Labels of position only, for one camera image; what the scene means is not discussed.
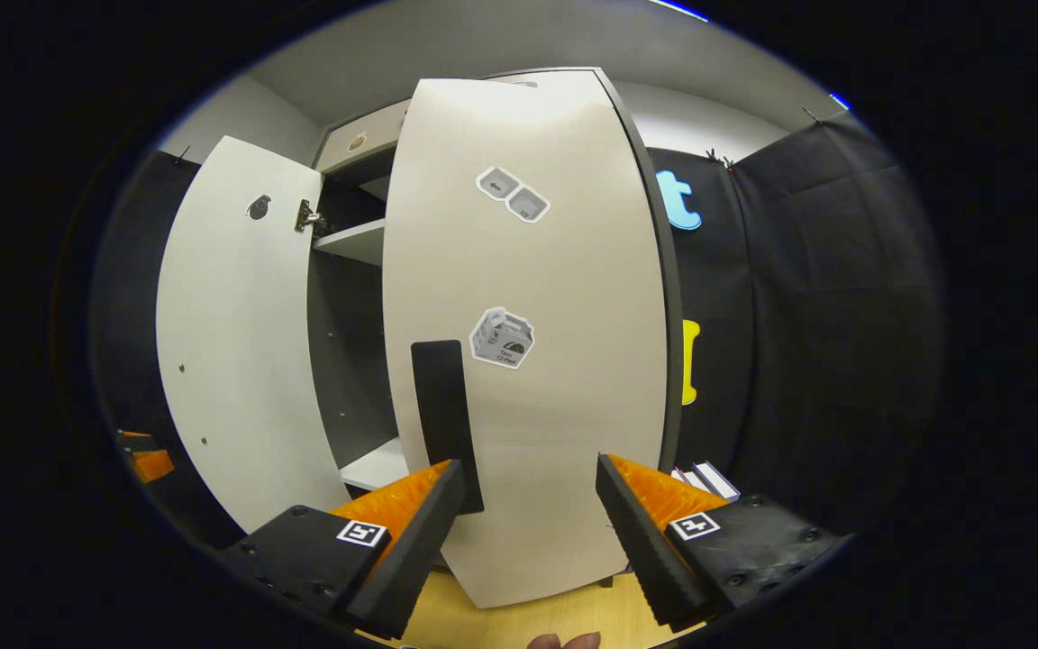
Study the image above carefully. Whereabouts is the black backdrop cloth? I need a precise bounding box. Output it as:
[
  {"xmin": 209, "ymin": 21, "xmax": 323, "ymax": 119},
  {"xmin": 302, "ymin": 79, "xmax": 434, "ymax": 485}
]
[{"xmin": 86, "ymin": 113, "xmax": 951, "ymax": 542}]

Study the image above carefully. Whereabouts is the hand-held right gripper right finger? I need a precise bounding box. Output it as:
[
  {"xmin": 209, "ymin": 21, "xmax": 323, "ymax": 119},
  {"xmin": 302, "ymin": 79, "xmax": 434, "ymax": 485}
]
[{"xmin": 596, "ymin": 453, "xmax": 847, "ymax": 632}]

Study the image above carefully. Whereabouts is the white flat box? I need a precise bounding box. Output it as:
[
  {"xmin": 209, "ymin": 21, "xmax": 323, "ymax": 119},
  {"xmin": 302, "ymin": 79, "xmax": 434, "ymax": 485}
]
[{"xmin": 670, "ymin": 461, "xmax": 742, "ymax": 503}]

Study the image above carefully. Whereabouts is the white cabinet door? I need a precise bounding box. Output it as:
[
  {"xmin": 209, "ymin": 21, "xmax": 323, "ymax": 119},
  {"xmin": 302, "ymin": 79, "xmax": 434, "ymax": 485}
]
[
  {"xmin": 156, "ymin": 135, "xmax": 351, "ymax": 535},
  {"xmin": 381, "ymin": 68, "xmax": 684, "ymax": 609}
]

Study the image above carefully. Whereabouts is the black door handle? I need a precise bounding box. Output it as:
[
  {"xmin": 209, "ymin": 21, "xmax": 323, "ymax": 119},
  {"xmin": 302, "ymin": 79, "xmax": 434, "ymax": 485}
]
[{"xmin": 410, "ymin": 340, "xmax": 485, "ymax": 516}]

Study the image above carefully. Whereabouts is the long ceiling light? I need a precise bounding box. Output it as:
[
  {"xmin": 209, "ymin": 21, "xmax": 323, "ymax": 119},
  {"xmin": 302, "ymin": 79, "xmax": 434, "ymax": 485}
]
[{"xmin": 648, "ymin": 0, "xmax": 709, "ymax": 23}]

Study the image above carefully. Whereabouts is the white cabinet drawer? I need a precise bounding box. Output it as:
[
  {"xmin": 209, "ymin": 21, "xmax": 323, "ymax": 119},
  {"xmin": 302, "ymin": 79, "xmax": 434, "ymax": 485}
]
[{"xmin": 315, "ymin": 99, "xmax": 412, "ymax": 175}]

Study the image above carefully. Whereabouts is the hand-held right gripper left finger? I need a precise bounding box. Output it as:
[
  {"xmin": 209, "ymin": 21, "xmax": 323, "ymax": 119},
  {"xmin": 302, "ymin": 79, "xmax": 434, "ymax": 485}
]
[{"xmin": 220, "ymin": 460, "xmax": 467, "ymax": 641}]

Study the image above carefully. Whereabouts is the white cabinet shelf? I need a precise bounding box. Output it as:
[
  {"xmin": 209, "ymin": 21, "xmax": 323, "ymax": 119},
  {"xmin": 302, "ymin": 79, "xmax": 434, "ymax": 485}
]
[
  {"xmin": 339, "ymin": 437, "xmax": 412, "ymax": 493},
  {"xmin": 312, "ymin": 218, "xmax": 387, "ymax": 268}
]

